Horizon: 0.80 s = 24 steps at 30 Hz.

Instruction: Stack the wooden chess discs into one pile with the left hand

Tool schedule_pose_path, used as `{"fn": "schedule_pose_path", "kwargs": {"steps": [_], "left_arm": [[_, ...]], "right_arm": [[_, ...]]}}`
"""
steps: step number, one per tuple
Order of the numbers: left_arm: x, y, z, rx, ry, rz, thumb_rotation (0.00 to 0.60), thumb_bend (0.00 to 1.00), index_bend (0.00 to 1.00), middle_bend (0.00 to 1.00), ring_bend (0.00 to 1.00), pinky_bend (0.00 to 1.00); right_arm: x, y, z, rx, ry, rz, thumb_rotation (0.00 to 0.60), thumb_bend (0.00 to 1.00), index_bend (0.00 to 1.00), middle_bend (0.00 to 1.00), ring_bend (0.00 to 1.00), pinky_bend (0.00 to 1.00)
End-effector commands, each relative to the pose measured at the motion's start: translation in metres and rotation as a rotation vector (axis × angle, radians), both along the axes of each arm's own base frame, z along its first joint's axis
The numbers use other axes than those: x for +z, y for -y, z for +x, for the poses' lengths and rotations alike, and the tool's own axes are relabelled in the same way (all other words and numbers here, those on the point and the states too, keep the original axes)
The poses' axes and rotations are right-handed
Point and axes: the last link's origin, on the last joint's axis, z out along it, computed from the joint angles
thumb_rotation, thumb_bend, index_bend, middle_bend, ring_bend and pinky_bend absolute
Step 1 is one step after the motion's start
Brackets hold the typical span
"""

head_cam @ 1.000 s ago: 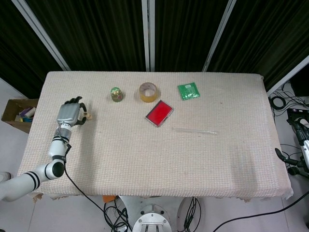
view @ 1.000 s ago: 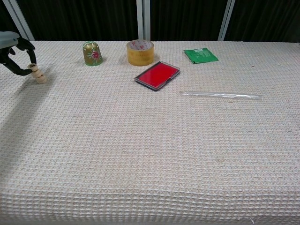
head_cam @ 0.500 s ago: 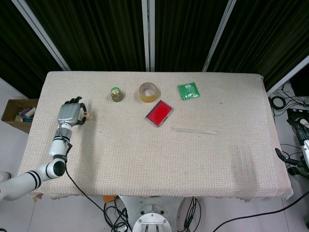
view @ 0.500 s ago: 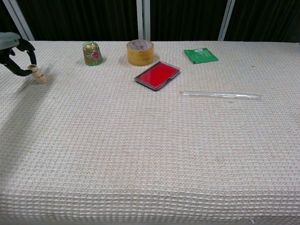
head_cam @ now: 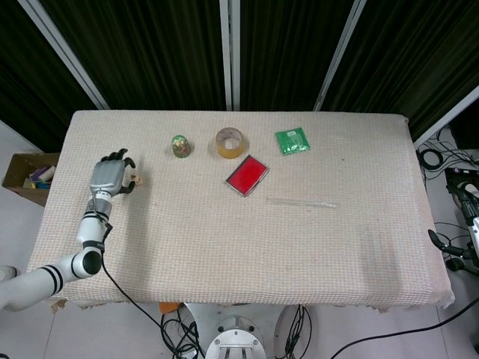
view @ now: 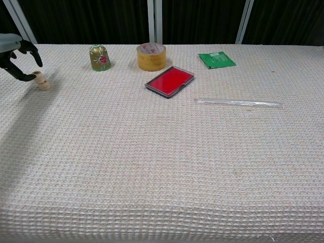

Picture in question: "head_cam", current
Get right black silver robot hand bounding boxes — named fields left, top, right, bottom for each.
left=428, top=228, right=479, bottom=277

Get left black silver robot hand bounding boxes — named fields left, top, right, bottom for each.
left=88, top=148, right=138, bottom=196

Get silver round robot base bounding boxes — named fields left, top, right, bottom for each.
left=204, top=328, right=266, bottom=359

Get black grey machine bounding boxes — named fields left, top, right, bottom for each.
left=445, top=167, right=479, bottom=216

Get gold green bell-shaped ornament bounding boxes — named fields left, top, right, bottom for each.
left=171, top=133, right=193, bottom=159

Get brown cardboard box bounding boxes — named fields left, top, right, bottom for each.
left=1, top=152, right=61, bottom=209

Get yellow packing tape roll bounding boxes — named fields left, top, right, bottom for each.
left=215, top=126, right=250, bottom=159

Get black equipment case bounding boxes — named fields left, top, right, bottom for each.
left=448, top=108, right=479, bottom=150

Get dark green curtain panel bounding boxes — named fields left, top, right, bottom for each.
left=329, top=0, right=479, bottom=132
left=39, top=0, right=228, bottom=110
left=0, top=0, right=94, bottom=150
left=239, top=0, right=355, bottom=111

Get red ink pad case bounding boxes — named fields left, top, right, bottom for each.
left=224, top=154, right=270, bottom=197

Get beige waffle tablecloth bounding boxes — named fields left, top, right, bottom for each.
left=26, top=109, right=456, bottom=311

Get clear wrapped straw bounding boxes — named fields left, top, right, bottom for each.
left=265, top=196, right=341, bottom=209

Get silver robot chassis plate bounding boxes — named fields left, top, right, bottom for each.
left=179, top=301, right=317, bottom=359

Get green foil packet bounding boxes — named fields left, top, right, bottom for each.
left=275, top=127, right=312, bottom=156

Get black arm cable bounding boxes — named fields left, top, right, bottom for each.
left=97, top=222, right=205, bottom=359
left=329, top=302, right=479, bottom=359

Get black cable bundle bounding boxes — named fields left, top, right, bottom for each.
left=415, top=126, right=479, bottom=181
left=160, top=313, right=206, bottom=359

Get white frame post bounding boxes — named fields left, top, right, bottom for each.
left=313, top=0, right=367, bottom=112
left=411, top=85, right=479, bottom=147
left=219, top=0, right=242, bottom=111
left=18, top=0, right=110, bottom=110

